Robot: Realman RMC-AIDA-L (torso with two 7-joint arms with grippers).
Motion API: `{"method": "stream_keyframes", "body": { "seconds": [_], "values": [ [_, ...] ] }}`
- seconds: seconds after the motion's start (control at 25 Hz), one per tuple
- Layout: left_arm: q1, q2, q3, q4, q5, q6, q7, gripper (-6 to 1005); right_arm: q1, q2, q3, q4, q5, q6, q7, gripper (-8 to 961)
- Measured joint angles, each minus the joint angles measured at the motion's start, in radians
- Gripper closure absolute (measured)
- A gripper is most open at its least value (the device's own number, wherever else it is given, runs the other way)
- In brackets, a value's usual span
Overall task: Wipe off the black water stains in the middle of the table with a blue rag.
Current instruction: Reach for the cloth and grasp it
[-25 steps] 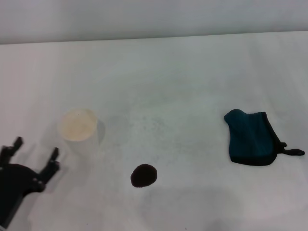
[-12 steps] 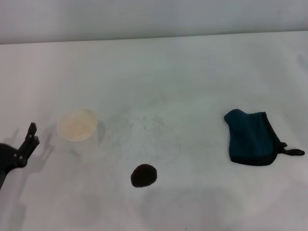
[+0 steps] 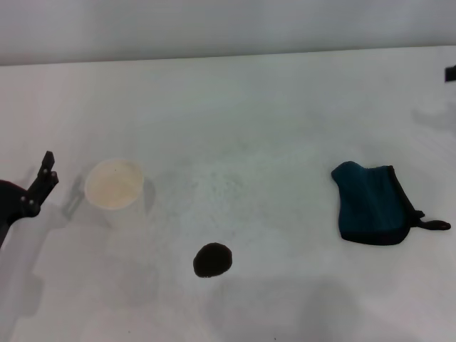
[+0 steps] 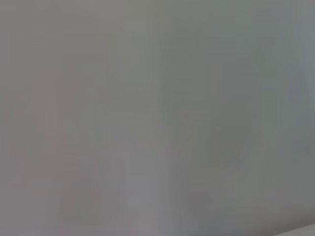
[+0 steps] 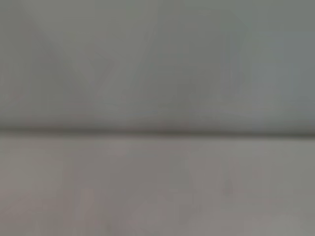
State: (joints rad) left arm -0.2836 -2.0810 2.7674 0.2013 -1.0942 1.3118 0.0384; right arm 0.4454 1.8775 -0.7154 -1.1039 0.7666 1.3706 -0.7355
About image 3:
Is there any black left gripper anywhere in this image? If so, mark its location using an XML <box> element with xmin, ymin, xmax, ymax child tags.
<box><xmin>0</xmin><ymin>150</ymin><xmax>60</xmax><ymax>250</ymax></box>

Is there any white paper cup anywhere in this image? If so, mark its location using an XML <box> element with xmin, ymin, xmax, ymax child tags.
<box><xmin>84</xmin><ymin>158</ymin><xmax>145</xmax><ymax>229</ymax></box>

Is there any teal zippered pouch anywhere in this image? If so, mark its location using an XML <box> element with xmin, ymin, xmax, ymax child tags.
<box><xmin>331</xmin><ymin>160</ymin><xmax>452</xmax><ymax>247</ymax></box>

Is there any dark brown round object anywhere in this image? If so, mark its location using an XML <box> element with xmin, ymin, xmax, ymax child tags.
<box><xmin>193</xmin><ymin>242</ymin><xmax>234</xmax><ymax>279</ymax></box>

